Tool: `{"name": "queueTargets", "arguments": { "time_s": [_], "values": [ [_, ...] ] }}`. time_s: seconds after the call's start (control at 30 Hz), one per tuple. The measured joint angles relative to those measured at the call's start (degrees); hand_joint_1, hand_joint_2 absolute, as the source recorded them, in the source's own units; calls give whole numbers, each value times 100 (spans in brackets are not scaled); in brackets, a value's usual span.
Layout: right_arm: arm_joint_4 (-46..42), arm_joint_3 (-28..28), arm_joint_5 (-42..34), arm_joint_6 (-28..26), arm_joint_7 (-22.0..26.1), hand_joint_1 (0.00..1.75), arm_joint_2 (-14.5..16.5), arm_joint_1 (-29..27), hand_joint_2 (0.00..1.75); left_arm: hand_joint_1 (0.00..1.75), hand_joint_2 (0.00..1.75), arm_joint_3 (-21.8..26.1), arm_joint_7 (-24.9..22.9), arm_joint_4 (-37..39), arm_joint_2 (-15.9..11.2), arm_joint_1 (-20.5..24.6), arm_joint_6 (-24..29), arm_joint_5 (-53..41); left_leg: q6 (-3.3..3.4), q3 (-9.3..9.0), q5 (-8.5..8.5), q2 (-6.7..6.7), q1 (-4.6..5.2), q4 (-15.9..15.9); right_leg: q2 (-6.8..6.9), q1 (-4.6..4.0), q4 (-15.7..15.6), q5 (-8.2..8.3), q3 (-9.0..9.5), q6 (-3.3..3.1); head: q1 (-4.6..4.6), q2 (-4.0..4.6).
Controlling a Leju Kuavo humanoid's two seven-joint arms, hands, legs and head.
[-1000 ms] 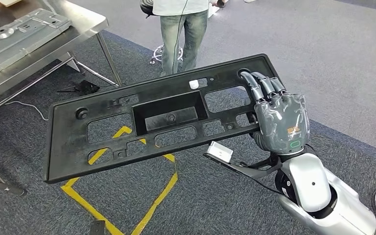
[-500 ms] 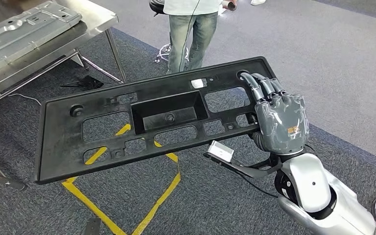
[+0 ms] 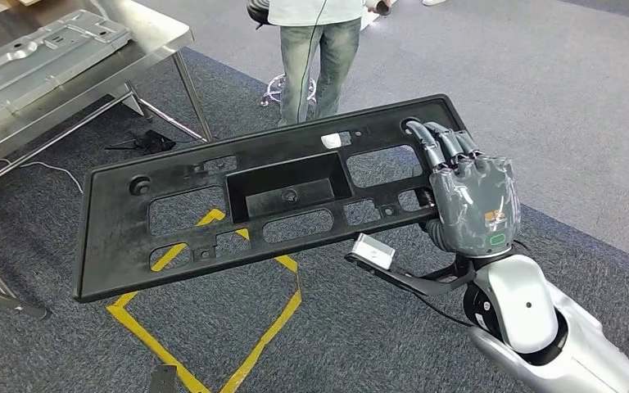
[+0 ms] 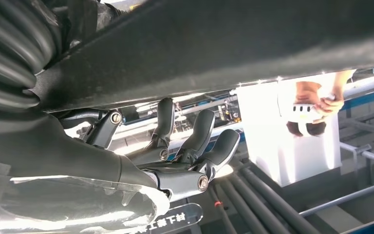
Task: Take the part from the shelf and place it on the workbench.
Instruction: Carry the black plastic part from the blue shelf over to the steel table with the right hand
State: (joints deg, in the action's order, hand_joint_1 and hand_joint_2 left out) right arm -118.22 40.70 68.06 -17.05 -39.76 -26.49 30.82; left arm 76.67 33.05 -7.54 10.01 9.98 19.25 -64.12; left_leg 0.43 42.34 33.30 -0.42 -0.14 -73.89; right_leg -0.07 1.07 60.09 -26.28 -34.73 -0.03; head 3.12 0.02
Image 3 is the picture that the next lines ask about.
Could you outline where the stamped sheet metal part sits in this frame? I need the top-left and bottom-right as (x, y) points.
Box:
(0, 9), (132, 141)

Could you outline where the person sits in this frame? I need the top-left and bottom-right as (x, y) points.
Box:
(267, 0), (367, 127)

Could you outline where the thin black camera cable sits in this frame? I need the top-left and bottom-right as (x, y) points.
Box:
(412, 292), (476, 329)

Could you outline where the black robot body part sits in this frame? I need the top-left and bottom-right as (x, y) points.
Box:
(148, 364), (179, 393)

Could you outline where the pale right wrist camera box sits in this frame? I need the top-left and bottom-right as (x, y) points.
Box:
(351, 233), (397, 271)

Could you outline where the white floor cable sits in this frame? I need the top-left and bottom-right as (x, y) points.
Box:
(0, 160), (85, 195)

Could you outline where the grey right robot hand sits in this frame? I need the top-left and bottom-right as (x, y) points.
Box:
(404, 119), (522, 259)

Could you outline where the black plastic panel with cutouts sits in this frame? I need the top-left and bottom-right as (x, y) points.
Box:
(73, 93), (468, 304)

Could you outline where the stool with chrome base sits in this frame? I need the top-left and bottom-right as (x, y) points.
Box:
(247, 0), (319, 108)

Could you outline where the yellow floor tape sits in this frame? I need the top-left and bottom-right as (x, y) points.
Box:
(105, 208), (303, 393)

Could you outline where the stainless steel workbench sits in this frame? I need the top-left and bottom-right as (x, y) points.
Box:
(0, 0), (215, 321)

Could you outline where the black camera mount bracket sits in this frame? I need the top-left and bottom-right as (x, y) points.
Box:
(345, 251), (478, 298)

